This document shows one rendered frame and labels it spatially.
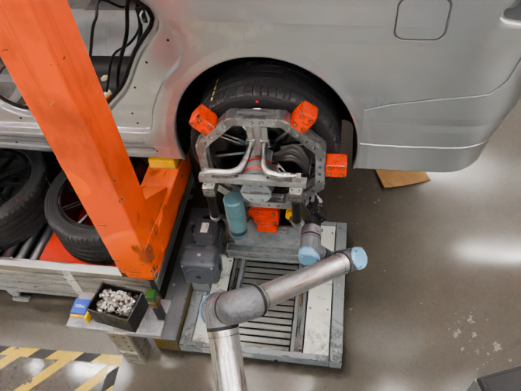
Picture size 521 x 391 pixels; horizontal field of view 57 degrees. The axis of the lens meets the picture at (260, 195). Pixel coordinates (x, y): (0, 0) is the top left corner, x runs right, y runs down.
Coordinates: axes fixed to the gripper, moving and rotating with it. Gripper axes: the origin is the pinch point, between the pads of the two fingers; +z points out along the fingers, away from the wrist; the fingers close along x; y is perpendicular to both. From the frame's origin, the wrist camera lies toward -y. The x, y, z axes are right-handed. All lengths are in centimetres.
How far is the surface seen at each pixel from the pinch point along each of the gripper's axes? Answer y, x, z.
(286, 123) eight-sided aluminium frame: -39.6, 26.4, -6.9
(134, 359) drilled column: -16, -99, -65
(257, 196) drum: -28.1, -0.9, -21.1
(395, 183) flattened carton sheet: 78, -10, 65
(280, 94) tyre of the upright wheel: -46, 28, 3
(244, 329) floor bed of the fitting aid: 20, -62, -44
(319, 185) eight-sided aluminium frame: -6.3, 11.5, -6.9
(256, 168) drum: -35.1, 4.7, -13.8
